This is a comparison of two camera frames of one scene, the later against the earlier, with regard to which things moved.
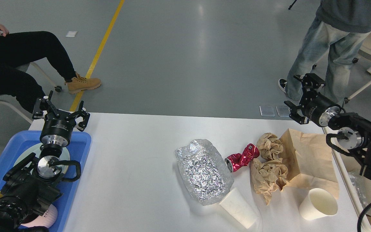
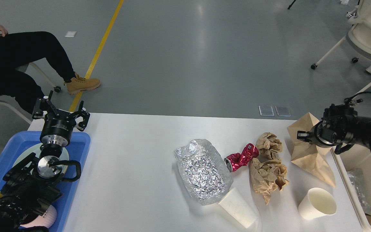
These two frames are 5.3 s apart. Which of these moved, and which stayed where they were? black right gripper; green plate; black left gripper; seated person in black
Moved: black right gripper
Stayed: seated person in black; green plate; black left gripper
